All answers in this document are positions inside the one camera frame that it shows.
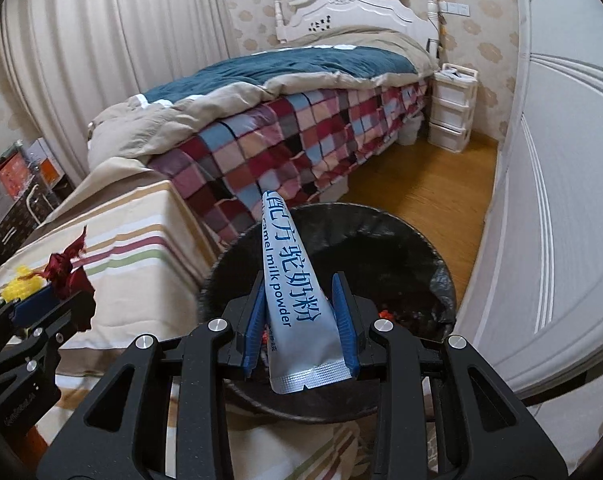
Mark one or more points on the yellow foam fruit net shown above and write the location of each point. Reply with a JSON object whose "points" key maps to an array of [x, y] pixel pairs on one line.
{"points": [[24, 284]]}

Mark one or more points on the striped beige table cloth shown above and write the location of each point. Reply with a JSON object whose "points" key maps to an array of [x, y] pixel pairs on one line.
{"points": [[147, 258]]}

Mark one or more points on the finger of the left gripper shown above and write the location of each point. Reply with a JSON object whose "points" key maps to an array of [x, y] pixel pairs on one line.
{"points": [[70, 316], [17, 316]]}

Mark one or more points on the red plastic bag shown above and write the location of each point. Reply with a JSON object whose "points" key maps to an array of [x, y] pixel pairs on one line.
{"points": [[387, 315]]}

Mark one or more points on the red plaid bed sheet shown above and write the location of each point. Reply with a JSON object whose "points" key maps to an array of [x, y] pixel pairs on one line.
{"points": [[298, 146]]}

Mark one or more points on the black bagged trash bin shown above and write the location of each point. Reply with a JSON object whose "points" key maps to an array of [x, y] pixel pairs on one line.
{"points": [[385, 260]]}

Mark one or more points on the white wooden bed headboard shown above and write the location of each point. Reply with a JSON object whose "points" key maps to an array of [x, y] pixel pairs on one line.
{"points": [[310, 16]]}

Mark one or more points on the cream pleated curtain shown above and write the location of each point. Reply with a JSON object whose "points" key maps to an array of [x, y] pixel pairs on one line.
{"points": [[68, 60]]}

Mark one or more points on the beige and teal duvet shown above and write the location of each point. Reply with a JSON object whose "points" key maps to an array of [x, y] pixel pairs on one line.
{"points": [[344, 58]]}

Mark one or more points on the white wall socket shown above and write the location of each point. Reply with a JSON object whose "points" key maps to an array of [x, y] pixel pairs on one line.
{"points": [[455, 8]]}

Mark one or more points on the dark red wrapper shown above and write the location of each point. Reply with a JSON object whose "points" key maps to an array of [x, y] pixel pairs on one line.
{"points": [[60, 272]]}

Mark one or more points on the cardboard box with orange print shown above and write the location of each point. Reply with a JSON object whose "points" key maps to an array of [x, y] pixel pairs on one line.
{"points": [[23, 187]]}

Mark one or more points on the white camel milk powder sachet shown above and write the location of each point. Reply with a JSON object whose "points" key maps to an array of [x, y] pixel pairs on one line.
{"points": [[304, 349]]}

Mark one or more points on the white wardrobe door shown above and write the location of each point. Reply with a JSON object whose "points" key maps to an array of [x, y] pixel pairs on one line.
{"points": [[534, 305]]}

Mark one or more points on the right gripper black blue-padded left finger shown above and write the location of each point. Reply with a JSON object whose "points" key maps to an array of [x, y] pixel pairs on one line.
{"points": [[119, 430]]}

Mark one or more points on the white plastic drawer unit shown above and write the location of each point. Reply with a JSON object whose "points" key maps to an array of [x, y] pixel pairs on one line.
{"points": [[453, 102]]}

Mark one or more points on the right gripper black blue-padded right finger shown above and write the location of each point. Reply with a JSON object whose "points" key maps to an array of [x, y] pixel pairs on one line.
{"points": [[483, 431]]}

